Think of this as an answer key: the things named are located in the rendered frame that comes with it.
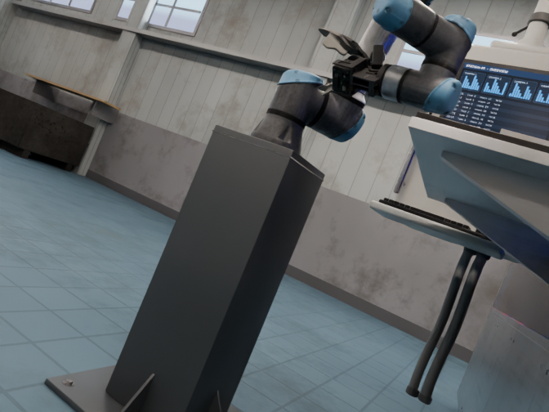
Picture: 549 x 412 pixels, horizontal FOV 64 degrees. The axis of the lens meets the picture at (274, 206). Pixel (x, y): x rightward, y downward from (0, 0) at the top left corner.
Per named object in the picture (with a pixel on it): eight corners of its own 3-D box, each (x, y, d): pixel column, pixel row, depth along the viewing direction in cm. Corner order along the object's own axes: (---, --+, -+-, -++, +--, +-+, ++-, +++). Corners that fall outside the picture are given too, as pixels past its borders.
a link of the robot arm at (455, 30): (449, -1, 85) (424, 53, 86) (488, 29, 90) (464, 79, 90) (424, 7, 93) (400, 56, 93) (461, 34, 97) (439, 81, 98)
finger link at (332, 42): (313, 25, 99) (340, 56, 99) (328, 18, 103) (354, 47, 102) (306, 35, 102) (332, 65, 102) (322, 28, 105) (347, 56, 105)
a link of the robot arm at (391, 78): (416, 63, 95) (410, 97, 101) (396, 58, 98) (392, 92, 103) (398, 75, 91) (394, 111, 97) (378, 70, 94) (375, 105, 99)
